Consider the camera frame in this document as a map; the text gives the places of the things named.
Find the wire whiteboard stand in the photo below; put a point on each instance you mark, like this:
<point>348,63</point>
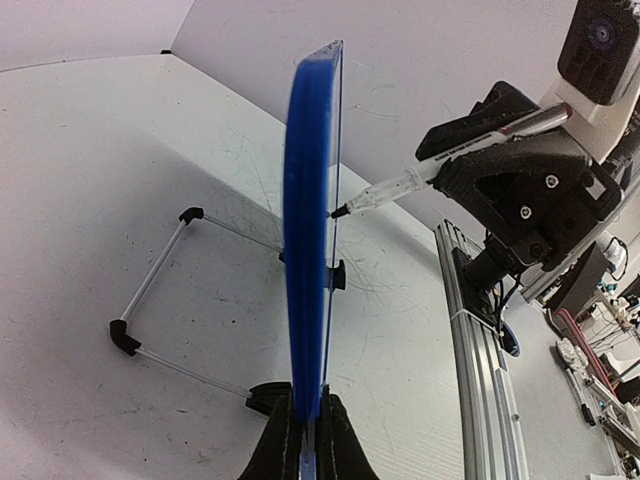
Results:
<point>211,307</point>

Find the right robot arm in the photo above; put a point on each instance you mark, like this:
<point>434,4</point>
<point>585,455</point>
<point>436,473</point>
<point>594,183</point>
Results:
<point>538,197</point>

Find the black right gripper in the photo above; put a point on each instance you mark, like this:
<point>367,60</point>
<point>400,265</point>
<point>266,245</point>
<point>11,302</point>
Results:
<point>538,196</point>

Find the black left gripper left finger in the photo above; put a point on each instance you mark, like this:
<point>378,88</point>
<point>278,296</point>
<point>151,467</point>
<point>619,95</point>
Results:
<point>277,453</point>

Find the blue framed whiteboard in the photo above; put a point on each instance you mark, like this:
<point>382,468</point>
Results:
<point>312,153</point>

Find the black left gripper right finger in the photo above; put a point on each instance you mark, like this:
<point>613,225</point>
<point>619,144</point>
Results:
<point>339,452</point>

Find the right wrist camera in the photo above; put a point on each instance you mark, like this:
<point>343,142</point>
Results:
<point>599,62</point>

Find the whiteboard marker pen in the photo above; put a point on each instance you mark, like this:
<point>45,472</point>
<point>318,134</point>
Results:
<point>418,177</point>

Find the aluminium front rail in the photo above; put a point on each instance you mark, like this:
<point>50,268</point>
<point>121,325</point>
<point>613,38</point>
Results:
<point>493,442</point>

